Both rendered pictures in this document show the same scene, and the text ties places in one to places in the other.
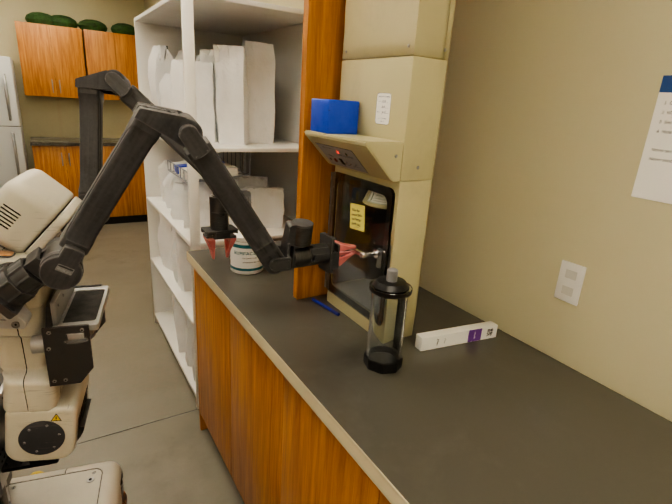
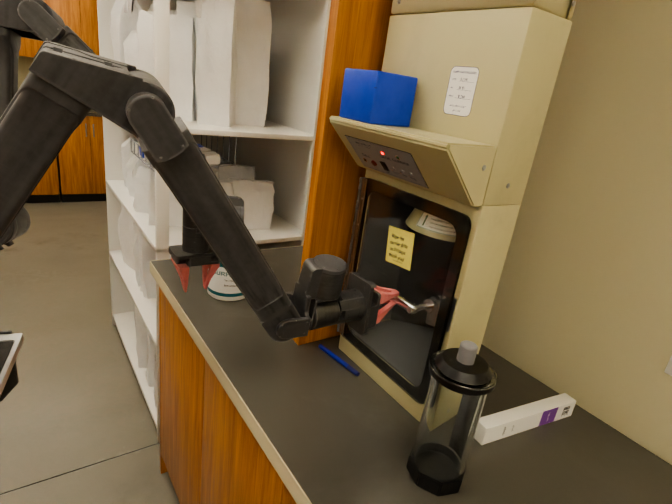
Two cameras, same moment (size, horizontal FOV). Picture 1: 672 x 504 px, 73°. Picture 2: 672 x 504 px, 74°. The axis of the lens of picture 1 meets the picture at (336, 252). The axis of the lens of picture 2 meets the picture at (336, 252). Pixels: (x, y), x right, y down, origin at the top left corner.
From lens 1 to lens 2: 0.48 m
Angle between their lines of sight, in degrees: 4
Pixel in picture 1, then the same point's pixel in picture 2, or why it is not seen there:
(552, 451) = not seen: outside the picture
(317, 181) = (337, 188)
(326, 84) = (362, 50)
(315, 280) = not seen: hidden behind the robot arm
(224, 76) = (207, 36)
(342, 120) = (392, 105)
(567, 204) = not seen: outside the picture
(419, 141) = (516, 146)
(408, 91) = (515, 65)
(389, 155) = (475, 166)
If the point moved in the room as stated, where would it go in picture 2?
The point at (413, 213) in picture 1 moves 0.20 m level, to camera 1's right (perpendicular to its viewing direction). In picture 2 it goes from (491, 252) to (595, 264)
